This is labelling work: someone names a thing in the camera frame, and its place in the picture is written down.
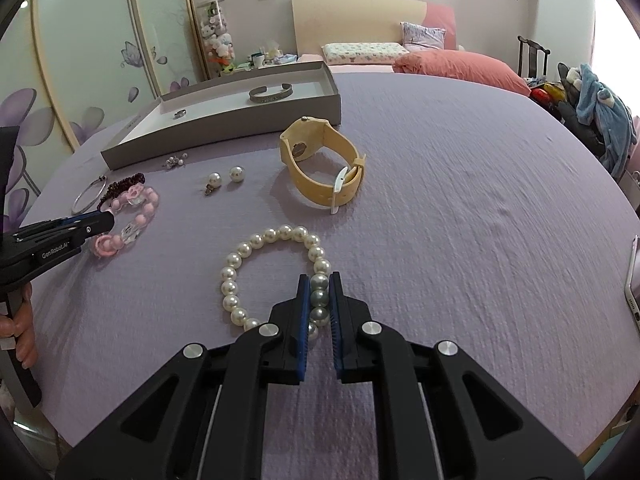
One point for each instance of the pink pillow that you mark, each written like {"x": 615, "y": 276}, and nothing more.
{"x": 460, "y": 67}

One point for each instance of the pearl earring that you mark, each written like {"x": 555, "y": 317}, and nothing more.
{"x": 236, "y": 174}
{"x": 214, "y": 179}

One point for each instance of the blue plush robe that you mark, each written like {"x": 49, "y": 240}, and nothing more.
{"x": 607, "y": 115}

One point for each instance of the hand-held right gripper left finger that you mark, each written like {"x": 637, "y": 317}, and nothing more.
{"x": 302, "y": 330}

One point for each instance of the beige and pink headboard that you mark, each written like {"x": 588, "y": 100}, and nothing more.
{"x": 350, "y": 20}

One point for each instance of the white patterned pillow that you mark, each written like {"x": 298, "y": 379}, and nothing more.
{"x": 360, "y": 52}

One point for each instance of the grey shallow box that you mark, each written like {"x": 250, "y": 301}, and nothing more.
{"x": 150, "y": 152}

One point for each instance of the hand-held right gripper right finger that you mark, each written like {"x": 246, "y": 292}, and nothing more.
{"x": 336, "y": 330}

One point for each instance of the colourful clothes pile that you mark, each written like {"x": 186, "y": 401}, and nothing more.
{"x": 547, "y": 94}

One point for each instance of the small silver cluster earrings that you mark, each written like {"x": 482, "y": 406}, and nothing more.
{"x": 175, "y": 161}

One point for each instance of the white cup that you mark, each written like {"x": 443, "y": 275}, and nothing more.
{"x": 258, "y": 61}

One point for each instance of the floral sliding wardrobe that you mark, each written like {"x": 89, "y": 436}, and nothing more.
{"x": 75, "y": 60}

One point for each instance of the clear cylinder of plush toys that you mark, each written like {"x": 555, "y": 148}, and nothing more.
{"x": 217, "y": 35}

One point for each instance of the lilac floral pillow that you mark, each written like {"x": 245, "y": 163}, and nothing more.
{"x": 422, "y": 37}

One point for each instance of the white smartphone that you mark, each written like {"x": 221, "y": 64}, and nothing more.
{"x": 634, "y": 290}

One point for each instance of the thin silver bangle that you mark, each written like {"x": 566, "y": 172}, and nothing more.
{"x": 79, "y": 201}

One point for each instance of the beige wristwatch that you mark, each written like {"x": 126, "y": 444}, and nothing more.
{"x": 305, "y": 180}

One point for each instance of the dark wooden chair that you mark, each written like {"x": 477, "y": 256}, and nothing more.
{"x": 525, "y": 57}

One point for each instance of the purple bedsheet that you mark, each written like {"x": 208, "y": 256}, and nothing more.
{"x": 450, "y": 210}

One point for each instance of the bedside table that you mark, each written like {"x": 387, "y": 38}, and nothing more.
{"x": 280, "y": 62}

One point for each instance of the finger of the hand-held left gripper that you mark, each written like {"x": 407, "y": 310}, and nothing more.
{"x": 45, "y": 227}
{"x": 75, "y": 242}

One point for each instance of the person's left hand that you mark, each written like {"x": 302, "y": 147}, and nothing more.
{"x": 22, "y": 345}

